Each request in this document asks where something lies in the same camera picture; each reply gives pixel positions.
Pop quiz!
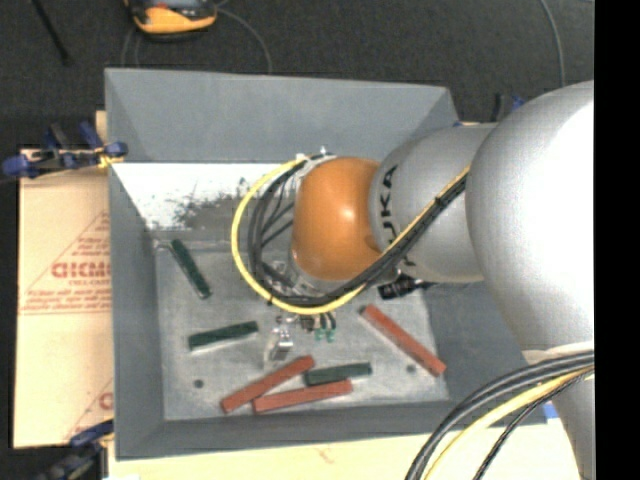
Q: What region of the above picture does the red-brown flat block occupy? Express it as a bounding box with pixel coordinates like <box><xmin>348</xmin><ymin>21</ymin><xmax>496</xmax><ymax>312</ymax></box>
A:
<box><xmin>251</xmin><ymin>378</ymin><xmax>355</xmax><ymax>415</ymax></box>
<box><xmin>219</xmin><ymin>354</ymin><xmax>317</xmax><ymax>415</ymax></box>
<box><xmin>359</xmin><ymin>303</ymin><xmax>448</xmax><ymax>378</ymax></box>

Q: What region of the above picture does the dark green flat block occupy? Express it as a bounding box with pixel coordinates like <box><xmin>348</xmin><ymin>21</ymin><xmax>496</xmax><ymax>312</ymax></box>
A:
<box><xmin>303</xmin><ymin>361</ymin><xmax>374</xmax><ymax>387</ymax></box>
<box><xmin>169</xmin><ymin>238</ymin><xmax>213</xmax><ymax>301</ymax></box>
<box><xmin>187</xmin><ymin>320</ymin><xmax>260</xmax><ymax>352</ymax></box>

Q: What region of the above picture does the grey metal bin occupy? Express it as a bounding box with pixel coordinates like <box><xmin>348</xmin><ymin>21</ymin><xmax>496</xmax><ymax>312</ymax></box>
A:
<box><xmin>103</xmin><ymin>67</ymin><xmax>549</xmax><ymax>460</ymax></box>

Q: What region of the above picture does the brown cardboard board red print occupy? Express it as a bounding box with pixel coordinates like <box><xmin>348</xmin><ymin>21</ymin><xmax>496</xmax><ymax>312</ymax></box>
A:
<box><xmin>11</xmin><ymin>146</ymin><xmax>116</xmax><ymax>450</ymax></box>

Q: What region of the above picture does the black cylinder on white bracket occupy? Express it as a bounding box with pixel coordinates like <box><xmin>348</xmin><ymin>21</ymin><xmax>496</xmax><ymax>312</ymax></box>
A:
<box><xmin>377</xmin><ymin>275</ymin><xmax>432</xmax><ymax>301</ymax></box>

